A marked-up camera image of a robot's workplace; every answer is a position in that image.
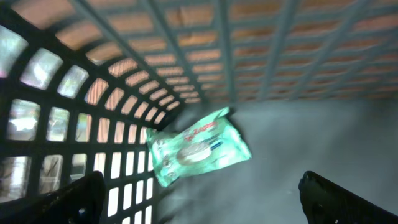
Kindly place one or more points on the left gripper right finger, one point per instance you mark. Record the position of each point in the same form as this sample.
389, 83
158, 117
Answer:
324, 202

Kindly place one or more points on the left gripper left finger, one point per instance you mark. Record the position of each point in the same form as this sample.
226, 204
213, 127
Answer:
81, 201

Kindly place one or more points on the green Zappy wipes pack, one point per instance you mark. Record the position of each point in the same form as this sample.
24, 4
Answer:
210, 144

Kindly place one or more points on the grey plastic mesh basket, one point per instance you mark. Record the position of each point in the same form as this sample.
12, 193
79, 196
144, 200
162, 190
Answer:
311, 86

